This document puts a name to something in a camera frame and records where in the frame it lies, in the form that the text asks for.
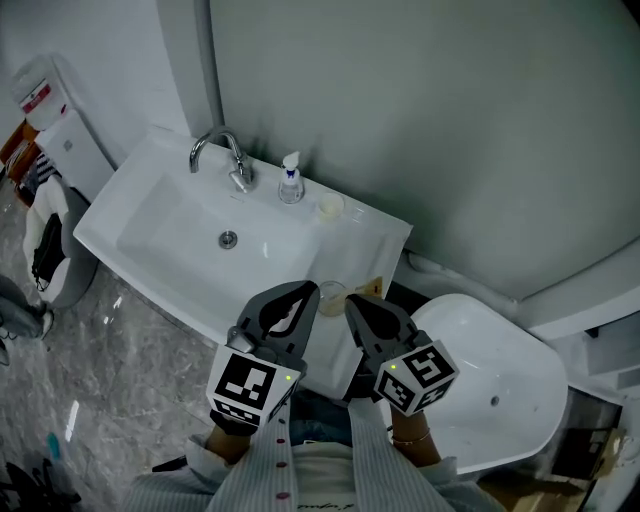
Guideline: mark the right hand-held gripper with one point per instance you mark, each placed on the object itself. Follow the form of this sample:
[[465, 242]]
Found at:
[[415, 380]]

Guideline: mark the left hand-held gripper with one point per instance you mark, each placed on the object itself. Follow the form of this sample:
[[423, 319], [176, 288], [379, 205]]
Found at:
[[250, 385]]

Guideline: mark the toothbrush with tan head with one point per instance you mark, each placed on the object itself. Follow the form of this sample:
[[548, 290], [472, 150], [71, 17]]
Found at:
[[372, 286]]

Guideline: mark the clear glass cup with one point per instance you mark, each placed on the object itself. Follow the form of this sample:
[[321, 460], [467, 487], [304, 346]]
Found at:
[[331, 300]]

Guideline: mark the person's right forearm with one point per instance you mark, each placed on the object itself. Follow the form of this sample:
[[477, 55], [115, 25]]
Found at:
[[415, 450]]

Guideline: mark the person's left forearm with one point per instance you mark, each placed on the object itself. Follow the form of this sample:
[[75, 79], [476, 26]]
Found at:
[[227, 447]]

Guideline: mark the small white dish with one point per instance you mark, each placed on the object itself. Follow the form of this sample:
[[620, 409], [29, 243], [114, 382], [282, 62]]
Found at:
[[330, 207]]

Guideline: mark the metal sink drain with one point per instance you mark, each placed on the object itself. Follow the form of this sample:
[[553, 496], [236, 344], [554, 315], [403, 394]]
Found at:
[[228, 238]]

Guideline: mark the person's jeans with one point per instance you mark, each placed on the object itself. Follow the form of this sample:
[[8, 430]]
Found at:
[[320, 420]]

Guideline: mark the black wristband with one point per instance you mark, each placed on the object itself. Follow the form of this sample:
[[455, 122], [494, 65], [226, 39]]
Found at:
[[230, 425]]

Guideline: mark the white bathtub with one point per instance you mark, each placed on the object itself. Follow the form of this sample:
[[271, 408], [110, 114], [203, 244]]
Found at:
[[500, 360]]

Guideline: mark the white ceramic sink basin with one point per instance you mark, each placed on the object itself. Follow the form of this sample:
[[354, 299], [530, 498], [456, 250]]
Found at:
[[175, 240]]

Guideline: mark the person's striped shirt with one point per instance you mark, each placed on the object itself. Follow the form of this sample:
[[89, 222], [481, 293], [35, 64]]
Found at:
[[380, 475]]

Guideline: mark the clear soap pump bottle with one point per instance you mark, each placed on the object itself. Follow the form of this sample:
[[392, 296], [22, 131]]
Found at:
[[291, 185]]

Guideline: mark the black flat device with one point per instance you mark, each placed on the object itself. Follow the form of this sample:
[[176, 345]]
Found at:
[[170, 464]]

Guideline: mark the chrome faucet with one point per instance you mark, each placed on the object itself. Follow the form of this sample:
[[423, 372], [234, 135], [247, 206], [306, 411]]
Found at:
[[237, 155]]

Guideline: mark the small cardboard box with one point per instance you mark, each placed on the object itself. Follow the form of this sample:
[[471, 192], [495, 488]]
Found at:
[[590, 452]]

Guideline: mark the black bag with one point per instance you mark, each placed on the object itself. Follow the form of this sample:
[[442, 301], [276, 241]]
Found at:
[[47, 250]]

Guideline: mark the teal item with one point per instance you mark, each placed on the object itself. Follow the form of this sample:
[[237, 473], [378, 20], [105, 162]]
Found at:
[[53, 446]]

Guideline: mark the white water dispenser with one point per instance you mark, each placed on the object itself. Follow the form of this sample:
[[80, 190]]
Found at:
[[75, 155]]

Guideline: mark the grey vertical pipe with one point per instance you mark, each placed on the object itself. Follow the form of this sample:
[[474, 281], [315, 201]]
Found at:
[[212, 60]]

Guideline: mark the striped cloth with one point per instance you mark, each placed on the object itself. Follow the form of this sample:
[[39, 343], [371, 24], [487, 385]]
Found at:
[[42, 170]]

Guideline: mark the black office chair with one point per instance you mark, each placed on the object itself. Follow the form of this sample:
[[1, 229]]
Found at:
[[30, 490]]

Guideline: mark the water bottle with red label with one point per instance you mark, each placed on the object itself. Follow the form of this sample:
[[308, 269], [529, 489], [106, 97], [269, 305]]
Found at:
[[40, 90]]

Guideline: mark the orange frame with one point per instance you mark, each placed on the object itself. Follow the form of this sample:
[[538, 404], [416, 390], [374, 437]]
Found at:
[[17, 145]]

